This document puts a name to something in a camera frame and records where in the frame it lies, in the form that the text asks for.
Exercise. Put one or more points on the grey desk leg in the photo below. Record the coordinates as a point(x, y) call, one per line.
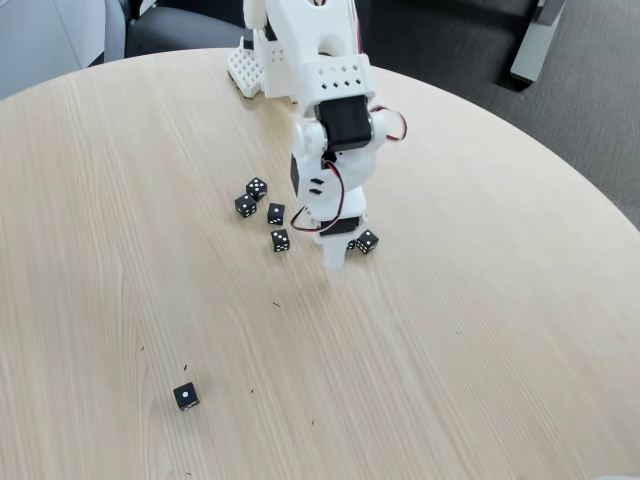
point(530, 50)

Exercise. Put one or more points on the black dice white pips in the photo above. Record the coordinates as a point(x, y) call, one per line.
point(256, 187)
point(276, 213)
point(352, 244)
point(368, 241)
point(245, 205)
point(186, 396)
point(280, 240)

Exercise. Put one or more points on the light grey cabinet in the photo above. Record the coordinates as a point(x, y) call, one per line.
point(40, 40)

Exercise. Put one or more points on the dark grey chair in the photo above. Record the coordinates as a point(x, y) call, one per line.
point(165, 30)

